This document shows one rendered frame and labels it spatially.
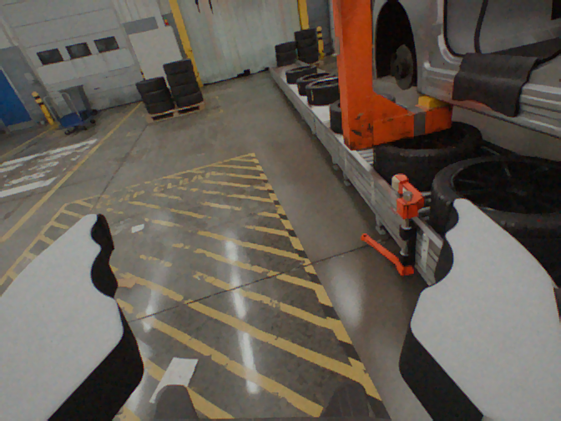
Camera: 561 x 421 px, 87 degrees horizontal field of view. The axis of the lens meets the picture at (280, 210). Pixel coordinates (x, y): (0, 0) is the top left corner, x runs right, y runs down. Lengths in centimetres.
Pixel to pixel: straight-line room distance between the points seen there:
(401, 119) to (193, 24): 1070
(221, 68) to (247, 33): 149
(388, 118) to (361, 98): 24
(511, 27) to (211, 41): 1069
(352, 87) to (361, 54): 17
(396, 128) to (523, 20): 89
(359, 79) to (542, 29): 109
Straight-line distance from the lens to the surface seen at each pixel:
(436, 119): 223
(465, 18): 227
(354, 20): 191
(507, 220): 144
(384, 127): 208
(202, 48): 1226
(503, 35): 237
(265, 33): 1247
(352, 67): 192
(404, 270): 172
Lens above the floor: 129
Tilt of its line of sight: 31 degrees down
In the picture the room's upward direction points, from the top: 13 degrees counter-clockwise
